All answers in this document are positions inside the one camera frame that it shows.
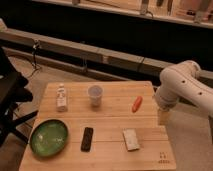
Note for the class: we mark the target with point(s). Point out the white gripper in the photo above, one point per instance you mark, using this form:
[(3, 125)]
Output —
[(163, 116)]

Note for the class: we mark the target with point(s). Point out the green ceramic bowl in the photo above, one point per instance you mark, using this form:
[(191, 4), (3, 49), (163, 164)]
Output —
[(49, 138)]

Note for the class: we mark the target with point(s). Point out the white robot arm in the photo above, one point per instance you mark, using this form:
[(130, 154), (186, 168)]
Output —
[(181, 81)]

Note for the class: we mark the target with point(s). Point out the orange carrot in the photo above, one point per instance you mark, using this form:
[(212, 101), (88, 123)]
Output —
[(137, 104)]

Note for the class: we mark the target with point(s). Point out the black remote control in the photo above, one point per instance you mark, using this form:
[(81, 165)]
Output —
[(87, 139)]

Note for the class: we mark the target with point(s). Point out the small white bottle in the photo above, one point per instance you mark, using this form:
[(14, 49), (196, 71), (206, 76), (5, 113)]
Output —
[(61, 99)]

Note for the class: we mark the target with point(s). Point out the black chair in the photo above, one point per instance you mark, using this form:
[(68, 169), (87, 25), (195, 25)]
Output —
[(12, 91)]

